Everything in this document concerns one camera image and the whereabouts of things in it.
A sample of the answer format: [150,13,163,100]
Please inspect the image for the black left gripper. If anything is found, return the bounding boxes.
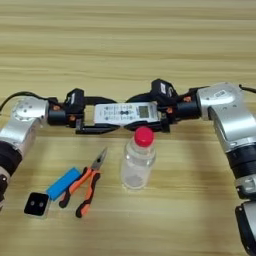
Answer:
[47,96,118,135]

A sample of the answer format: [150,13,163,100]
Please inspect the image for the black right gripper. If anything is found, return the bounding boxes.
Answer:
[125,89,202,133]

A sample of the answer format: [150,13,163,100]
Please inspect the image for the white remote control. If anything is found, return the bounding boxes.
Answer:
[93,101,162,127]

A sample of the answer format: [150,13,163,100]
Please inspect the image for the clear bottle with red cap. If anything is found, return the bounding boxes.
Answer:
[120,126,157,190]

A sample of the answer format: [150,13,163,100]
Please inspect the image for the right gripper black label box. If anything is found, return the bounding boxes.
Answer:
[149,78,179,106]

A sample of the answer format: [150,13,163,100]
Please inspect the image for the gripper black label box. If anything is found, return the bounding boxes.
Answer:
[63,88,86,114]
[149,78,179,106]

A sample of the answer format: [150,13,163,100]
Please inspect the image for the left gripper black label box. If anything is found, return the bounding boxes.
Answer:
[63,88,86,114]

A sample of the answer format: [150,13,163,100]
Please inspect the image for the orange black needle-nose pliers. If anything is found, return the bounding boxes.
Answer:
[58,146,109,219]

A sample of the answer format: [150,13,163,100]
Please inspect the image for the blue rectangular block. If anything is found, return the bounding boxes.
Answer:
[45,167,82,202]

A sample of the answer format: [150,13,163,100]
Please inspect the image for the small black square box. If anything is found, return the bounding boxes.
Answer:
[23,191,52,219]

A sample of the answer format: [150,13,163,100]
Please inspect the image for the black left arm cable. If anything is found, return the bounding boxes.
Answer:
[0,91,58,113]

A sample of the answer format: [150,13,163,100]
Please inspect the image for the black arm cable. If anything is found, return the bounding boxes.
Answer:
[0,91,58,113]
[238,84,256,95]

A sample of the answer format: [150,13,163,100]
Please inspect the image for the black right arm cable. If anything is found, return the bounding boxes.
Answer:
[238,84,256,95]

